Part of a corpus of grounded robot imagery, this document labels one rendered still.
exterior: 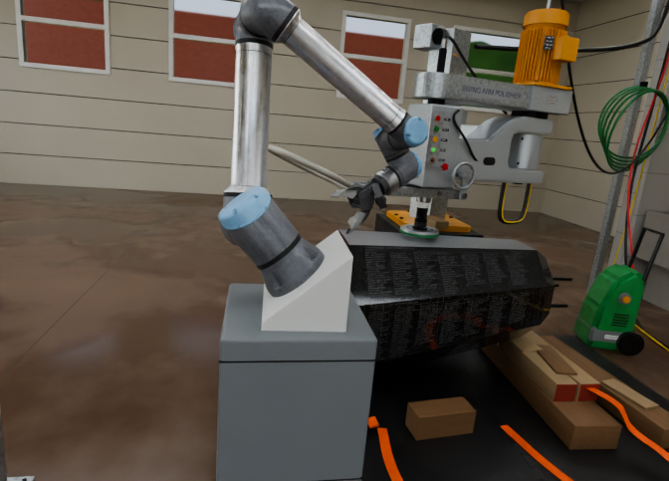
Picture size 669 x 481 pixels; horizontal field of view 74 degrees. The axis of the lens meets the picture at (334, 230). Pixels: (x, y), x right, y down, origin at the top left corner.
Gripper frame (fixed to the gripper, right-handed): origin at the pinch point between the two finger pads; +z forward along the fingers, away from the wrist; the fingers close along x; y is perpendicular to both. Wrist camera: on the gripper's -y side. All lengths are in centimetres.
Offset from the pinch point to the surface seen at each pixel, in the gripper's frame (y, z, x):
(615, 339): 16, -164, -209
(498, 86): 44, -131, -11
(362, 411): -38, 33, -33
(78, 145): 751, 63, -11
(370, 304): 34, -12, -66
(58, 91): 761, 41, 76
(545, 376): -7, -68, -139
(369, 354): -38.3, 24.0, -18.4
